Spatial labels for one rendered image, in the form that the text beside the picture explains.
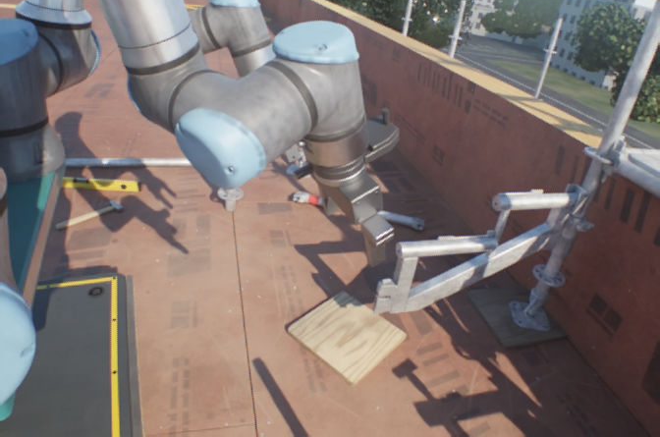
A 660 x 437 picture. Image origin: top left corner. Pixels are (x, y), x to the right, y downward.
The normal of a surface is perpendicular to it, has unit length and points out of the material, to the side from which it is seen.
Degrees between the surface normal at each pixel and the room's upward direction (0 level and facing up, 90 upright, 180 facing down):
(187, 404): 0
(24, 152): 70
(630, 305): 90
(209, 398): 0
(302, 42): 19
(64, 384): 0
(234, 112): 37
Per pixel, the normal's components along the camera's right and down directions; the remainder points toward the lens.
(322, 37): -0.11, -0.74
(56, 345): 0.13, -0.87
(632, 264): -0.96, 0.00
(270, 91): 0.24, -0.37
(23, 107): 0.88, 0.32
